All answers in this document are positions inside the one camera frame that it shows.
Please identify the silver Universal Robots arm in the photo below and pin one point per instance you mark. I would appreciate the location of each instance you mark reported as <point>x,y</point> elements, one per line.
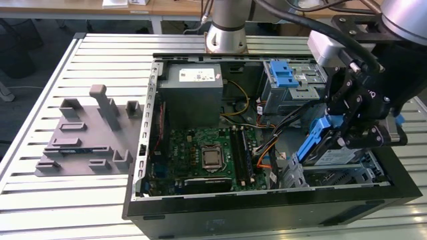
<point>227,15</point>

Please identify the black graphics card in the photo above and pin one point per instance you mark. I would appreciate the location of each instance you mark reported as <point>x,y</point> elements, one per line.
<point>207,183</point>

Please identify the black RAM slot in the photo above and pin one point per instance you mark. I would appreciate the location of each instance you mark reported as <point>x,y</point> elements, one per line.
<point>247,155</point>
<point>238,155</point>

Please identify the hard disk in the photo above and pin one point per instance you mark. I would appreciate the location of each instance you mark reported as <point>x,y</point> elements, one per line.
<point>337,156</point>

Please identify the green motherboard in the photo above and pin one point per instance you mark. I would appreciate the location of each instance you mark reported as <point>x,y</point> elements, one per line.
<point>183,150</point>

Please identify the grey parts rack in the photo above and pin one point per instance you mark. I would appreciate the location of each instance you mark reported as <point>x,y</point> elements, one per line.
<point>87,140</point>

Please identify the RAM stick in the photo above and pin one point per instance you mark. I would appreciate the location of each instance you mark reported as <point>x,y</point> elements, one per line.
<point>75,151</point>

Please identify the white box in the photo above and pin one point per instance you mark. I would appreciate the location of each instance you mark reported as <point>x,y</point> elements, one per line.
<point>115,3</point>

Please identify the blue plastic drive latch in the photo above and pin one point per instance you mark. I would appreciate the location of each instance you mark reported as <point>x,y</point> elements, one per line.
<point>283,75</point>

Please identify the metal disk bay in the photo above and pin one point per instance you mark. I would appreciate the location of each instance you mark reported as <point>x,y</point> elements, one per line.
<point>294,172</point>

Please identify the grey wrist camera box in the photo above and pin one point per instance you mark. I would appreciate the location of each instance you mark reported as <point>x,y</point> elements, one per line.
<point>322,50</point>

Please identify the silver CPU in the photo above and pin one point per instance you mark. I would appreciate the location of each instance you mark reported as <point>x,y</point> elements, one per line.
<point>211,158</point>

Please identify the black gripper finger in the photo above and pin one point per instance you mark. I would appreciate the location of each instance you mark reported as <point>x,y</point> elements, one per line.
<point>367,140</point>
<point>349,90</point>

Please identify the black office chair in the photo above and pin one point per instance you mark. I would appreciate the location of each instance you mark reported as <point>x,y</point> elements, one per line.
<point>17,50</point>

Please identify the black PC case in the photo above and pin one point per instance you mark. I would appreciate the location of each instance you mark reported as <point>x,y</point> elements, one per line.
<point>267,215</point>

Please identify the wooden desk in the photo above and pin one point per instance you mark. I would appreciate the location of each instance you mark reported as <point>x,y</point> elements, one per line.
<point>67,10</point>

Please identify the grey power supply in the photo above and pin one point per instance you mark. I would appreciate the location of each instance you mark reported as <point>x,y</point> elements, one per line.
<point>190,105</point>

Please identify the metal drive cage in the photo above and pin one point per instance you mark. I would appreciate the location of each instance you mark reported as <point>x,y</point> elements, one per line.
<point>283,100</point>

